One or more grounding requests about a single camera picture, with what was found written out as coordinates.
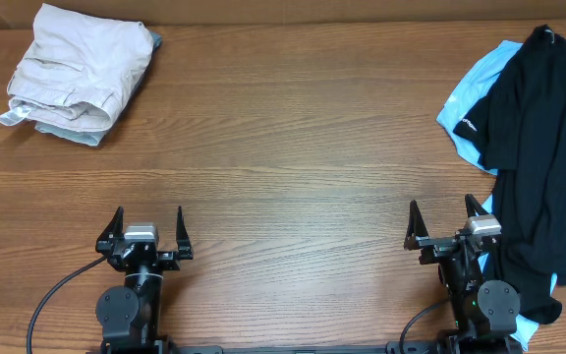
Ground black t-shirt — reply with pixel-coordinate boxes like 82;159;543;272
454;25;566;325

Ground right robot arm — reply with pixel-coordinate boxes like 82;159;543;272
398;194;522;354

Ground light blue t-shirt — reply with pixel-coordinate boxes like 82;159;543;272
436;40;539;352

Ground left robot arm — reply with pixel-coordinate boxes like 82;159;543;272
95;207;194;353

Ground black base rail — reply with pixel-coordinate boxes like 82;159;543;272
86;341;523;354

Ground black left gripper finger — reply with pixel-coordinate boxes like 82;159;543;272
97;206;124;242
176;206;191;253

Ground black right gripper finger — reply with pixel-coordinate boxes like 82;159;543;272
465;194;487;217
405;200;428;241

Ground folded beige pants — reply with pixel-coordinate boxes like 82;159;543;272
0;4;154;133

